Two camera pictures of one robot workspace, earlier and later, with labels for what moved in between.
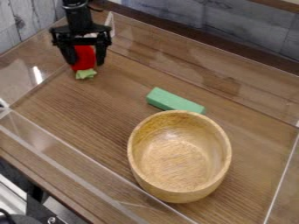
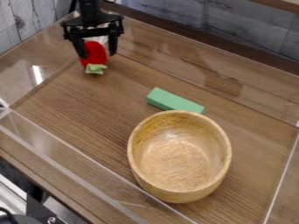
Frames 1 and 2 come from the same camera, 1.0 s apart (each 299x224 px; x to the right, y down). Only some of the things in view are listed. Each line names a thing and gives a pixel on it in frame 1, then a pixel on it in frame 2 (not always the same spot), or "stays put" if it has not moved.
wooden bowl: (180, 153) stays put
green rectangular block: (173, 101) stays put
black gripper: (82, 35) -> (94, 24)
